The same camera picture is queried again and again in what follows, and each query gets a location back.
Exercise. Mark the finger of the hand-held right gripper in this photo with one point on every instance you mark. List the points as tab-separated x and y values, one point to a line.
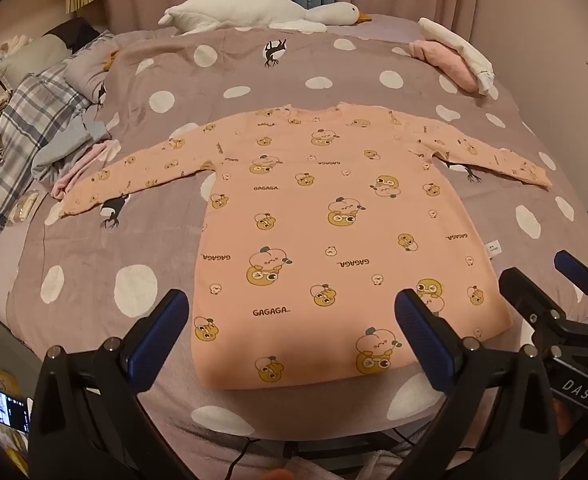
571	264
524	295

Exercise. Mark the grey garment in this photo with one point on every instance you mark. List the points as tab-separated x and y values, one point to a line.
68	145

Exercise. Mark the lavender pillow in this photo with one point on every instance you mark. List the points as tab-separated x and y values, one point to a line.
86	72

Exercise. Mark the dark cloth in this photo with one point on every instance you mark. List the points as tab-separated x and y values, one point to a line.
73	30

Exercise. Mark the pink folded garment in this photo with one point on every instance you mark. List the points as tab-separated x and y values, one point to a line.
449	62

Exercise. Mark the white folded garment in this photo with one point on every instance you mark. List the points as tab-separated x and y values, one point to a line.
454	37

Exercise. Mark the mauve polka dot blanket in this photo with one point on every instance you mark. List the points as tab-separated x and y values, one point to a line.
223	60

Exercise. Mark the black smartphone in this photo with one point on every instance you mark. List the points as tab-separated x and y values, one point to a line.
3	405

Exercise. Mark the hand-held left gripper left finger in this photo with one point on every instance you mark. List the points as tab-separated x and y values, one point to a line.
158	330

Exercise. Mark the plaid quilt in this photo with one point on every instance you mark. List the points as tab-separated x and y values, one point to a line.
18	135

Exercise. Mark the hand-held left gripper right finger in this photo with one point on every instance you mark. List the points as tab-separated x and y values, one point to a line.
419	335

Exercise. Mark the pink printed long-sleeve shirt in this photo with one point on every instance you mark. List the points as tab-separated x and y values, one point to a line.
324	240

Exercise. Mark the white goose plush toy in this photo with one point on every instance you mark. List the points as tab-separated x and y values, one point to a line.
233	12

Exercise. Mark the grey-green pillow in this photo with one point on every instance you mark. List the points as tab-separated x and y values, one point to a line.
28	55

